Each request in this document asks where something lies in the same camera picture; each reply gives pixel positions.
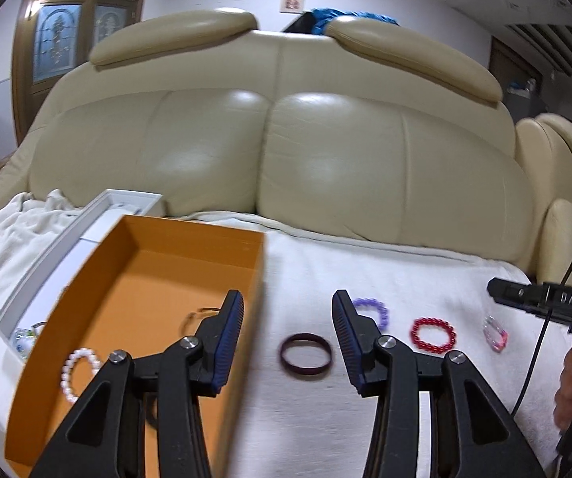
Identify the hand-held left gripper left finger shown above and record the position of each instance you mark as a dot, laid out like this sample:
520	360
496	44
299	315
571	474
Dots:
226	343

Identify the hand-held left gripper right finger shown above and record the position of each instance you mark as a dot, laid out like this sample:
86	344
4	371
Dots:
348	343

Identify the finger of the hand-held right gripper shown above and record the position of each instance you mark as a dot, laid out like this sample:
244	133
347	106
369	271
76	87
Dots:
515	294

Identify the orange cardboard box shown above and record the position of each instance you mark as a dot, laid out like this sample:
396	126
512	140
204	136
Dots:
166	269

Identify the green beaded jewelry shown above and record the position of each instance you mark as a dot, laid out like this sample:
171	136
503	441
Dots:
21	334

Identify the person's right hand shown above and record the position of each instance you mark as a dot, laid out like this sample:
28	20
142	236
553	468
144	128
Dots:
570	393

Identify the gold bangle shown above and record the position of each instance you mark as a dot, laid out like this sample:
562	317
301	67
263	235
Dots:
191	314

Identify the white towel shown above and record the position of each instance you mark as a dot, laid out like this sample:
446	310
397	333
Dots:
365	269

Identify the beige leather armchair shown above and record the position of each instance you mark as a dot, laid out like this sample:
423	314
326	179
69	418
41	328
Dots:
560	154

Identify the white shallow box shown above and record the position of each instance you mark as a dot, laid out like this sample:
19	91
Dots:
96	219

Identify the beige leather sofa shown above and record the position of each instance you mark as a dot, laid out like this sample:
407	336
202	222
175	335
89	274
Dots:
315	159

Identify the black bag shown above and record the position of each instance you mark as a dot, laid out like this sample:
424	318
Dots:
303	24

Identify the blue cloth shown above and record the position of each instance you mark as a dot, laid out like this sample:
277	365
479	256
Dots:
325	17

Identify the brown door with stained glass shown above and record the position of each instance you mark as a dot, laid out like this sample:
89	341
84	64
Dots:
61	40

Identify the small framed wall picture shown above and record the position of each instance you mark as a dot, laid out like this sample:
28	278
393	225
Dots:
293	3

